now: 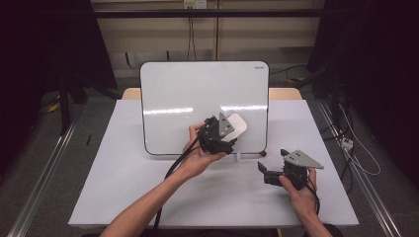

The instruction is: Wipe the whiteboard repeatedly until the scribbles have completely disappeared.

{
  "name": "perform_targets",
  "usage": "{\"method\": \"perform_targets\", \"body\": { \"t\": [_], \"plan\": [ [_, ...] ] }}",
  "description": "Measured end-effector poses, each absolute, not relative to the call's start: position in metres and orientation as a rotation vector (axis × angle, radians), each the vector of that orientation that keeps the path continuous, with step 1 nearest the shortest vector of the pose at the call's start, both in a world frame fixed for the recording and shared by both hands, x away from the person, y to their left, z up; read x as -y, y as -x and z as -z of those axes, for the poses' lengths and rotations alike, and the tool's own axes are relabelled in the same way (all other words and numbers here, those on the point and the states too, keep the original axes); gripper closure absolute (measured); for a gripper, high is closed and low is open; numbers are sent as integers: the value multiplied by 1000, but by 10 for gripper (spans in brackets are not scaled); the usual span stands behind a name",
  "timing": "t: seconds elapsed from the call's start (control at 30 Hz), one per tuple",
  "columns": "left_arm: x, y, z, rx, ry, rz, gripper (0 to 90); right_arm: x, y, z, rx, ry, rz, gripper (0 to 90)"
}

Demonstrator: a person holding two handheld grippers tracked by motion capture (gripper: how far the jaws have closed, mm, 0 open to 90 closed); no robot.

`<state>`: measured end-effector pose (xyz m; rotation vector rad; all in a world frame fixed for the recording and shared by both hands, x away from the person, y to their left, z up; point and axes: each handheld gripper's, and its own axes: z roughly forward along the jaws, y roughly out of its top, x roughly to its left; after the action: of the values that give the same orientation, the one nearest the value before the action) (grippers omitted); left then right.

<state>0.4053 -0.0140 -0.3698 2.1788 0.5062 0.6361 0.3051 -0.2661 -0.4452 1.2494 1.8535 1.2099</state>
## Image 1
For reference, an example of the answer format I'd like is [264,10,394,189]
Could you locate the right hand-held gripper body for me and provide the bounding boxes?
[280,149,325,192]

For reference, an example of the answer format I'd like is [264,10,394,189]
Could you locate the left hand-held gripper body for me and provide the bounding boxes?
[197,113,236,156]

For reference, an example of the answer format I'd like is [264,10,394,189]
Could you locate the white whiteboard eraser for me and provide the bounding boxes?
[226,113,248,142]

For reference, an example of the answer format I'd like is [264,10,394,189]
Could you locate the white whiteboard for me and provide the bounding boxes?
[139,60,270,156]

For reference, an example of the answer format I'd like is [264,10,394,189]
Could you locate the person's left hand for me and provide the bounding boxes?
[179,121,228,181]

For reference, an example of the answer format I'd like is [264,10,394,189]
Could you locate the person's right hand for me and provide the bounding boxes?
[278,167,320,220]

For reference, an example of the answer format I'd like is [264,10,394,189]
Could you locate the white power strip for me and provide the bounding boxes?
[340,137,355,151]

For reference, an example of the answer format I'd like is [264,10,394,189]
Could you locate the black curtain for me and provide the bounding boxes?
[0,0,119,179]
[306,0,419,189]

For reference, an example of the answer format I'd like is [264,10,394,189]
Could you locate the black horizontal bar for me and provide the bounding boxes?
[93,8,325,19]

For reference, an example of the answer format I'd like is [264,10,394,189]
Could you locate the black metal stand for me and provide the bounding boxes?
[58,73,122,136]

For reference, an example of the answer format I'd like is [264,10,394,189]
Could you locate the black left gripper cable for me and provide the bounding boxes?
[152,136,202,230]

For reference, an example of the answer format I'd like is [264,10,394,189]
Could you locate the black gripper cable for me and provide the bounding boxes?
[152,136,202,230]
[304,179,321,215]

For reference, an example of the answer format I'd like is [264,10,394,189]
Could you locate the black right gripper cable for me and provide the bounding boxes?
[304,179,321,215]

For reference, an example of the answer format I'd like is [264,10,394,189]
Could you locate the white cable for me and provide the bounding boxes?
[338,103,382,177]

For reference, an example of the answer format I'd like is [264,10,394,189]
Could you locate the metal floor rail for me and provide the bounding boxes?
[315,98,401,237]
[7,121,78,237]

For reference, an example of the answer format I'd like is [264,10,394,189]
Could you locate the black floor cable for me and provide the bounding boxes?
[269,64,309,76]

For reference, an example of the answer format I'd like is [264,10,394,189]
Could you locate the black hanging cable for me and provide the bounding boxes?
[186,16,197,62]

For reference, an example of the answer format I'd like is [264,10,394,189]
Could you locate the white wall outlet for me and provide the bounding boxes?
[183,0,208,10]

